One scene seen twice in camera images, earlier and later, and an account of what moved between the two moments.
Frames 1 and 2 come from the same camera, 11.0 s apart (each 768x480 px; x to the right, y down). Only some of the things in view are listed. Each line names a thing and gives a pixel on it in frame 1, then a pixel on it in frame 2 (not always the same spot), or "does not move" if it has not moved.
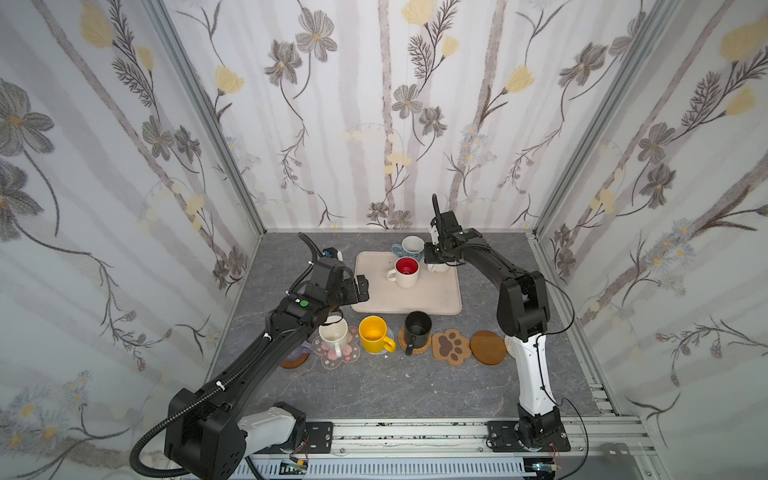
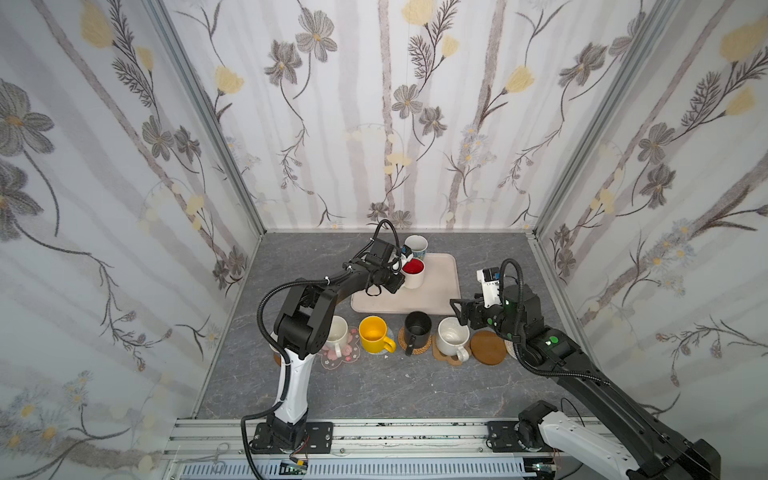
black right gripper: x=437 y=252 to x=470 y=310
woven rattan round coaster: x=402 y=342 does not move
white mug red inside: x=406 y=272 does not move
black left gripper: x=349 y=289 to x=392 y=274
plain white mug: x=333 y=334 does not move
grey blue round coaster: x=390 y=335 does not move
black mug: x=417 y=325 does not move
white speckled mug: x=438 y=267 to x=453 y=337
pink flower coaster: x=349 y=353 does not move
